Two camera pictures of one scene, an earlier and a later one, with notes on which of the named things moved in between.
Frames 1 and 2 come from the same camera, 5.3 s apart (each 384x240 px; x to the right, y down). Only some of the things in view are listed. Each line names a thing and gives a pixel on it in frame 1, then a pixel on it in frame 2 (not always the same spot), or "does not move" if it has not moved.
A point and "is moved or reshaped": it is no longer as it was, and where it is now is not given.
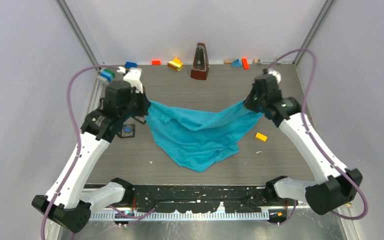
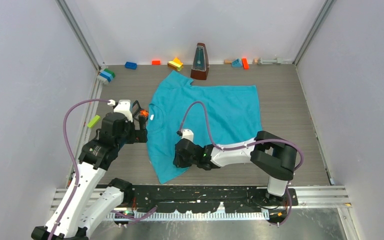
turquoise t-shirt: [199, 139] is moved or reshaped
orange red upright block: [245, 63] does not move
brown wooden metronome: [200, 64] does not move
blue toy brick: [129, 64] does not move
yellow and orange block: [176, 64] does not move
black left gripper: [145, 103] -> [140, 134]
